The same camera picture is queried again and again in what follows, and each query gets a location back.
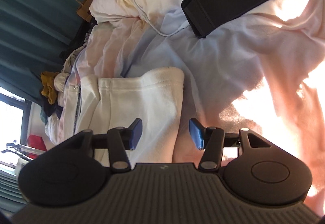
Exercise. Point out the dark navy garment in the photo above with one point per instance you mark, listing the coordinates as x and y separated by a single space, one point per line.
52 109

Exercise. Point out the pile of clothes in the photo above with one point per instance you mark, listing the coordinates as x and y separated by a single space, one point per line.
76 55

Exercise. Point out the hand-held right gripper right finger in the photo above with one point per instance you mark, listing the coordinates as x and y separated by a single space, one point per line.
196 135

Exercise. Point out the white garment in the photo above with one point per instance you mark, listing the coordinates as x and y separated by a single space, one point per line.
61 81

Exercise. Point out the cream sweatshirt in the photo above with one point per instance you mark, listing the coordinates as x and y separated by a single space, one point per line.
142 94

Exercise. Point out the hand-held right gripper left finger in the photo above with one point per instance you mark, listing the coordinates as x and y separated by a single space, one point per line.
135 135

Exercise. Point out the pink bed blanket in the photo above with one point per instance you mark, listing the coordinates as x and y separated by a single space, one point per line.
279 61

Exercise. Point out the teal curtain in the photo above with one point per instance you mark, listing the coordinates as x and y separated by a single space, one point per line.
10 188
30 23

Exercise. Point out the window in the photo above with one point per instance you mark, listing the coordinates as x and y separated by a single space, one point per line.
10 117

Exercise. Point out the brown paper bag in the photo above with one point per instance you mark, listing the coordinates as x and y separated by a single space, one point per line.
85 10

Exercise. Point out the mustard garment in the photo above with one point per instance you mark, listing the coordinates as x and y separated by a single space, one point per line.
48 89

